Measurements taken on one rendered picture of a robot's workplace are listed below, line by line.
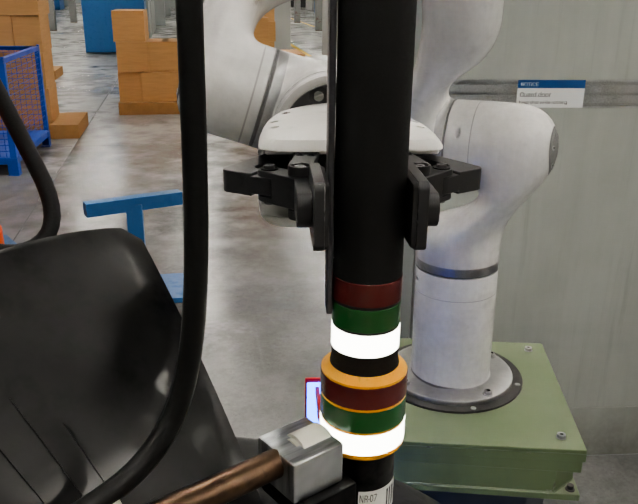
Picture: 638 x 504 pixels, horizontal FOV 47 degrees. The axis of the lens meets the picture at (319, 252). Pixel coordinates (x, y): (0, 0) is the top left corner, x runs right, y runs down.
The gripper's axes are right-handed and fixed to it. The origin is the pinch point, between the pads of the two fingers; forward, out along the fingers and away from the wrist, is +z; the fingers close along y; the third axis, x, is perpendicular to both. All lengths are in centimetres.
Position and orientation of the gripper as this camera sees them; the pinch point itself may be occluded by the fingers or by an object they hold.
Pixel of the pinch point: (365, 206)
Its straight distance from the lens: 34.0
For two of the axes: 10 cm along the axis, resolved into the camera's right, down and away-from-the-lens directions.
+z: 0.7, 3.4, -9.4
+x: 0.1, -9.4, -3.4
